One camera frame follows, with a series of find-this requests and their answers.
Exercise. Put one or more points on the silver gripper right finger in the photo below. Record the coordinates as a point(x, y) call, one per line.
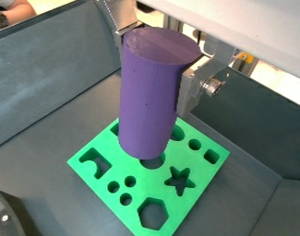
point(199, 81)

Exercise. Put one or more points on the black object with screw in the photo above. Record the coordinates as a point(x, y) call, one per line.
point(15, 221)

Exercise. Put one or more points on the purple cylinder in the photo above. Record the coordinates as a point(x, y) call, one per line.
point(156, 55)

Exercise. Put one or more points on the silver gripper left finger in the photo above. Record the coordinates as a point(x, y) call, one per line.
point(120, 14)

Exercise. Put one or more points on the green shape sorter board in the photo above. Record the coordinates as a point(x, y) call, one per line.
point(150, 193)

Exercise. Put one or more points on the person's forearm with watch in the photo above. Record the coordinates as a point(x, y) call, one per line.
point(14, 12)

